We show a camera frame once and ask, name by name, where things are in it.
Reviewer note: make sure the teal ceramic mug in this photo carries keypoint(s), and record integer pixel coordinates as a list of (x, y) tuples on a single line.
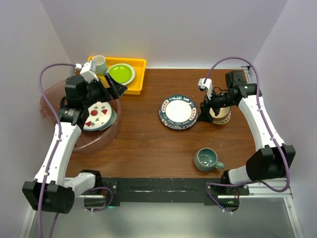
[(206, 159)]

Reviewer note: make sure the pale green white mug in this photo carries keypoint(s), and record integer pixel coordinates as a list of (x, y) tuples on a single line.
[(101, 65)]

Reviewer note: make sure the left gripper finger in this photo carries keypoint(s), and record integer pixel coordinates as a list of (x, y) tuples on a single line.
[(106, 80), (116, 90)]

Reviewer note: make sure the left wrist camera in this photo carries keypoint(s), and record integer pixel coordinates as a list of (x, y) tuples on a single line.
[(87, 71)]

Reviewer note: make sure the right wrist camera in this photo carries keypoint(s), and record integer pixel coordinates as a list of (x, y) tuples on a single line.
[(205, 84)]

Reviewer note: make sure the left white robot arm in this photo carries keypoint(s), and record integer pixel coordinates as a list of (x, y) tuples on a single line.
[(49, 191)]

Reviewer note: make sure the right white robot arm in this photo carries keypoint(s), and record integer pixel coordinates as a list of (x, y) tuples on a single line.
[(273, 157)]

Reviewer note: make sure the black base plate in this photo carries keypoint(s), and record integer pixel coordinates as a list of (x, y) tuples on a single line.
[(173, 190)]

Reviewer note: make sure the light blue divided plate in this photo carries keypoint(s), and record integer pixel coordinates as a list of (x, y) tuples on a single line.
[(114, 119)]

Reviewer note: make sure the lime green plate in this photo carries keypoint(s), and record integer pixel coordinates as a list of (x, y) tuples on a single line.
[(122, 73)]

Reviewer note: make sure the green rim lettered plate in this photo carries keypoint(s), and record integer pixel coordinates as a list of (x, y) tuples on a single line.
[(178, 110)]

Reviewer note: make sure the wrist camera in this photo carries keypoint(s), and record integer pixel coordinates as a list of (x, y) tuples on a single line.
[(87, 71), (205, 84)]

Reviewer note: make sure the dark floral plate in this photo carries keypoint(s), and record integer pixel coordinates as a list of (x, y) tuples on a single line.
[(178, 127)]

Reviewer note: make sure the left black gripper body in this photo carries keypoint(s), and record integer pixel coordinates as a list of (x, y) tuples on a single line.
[(96, 92)]

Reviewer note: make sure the yellow plastic tray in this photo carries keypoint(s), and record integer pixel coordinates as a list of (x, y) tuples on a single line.
[(135, 87)]

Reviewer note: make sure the clear pink plastic bin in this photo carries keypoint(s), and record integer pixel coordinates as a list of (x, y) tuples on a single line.
[(88, 142)]

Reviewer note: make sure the cream patterned bowl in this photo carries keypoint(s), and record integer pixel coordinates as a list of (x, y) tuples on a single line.
[(223, 117)]

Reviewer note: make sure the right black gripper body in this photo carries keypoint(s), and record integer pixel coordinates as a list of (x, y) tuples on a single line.
[(219, 100)]

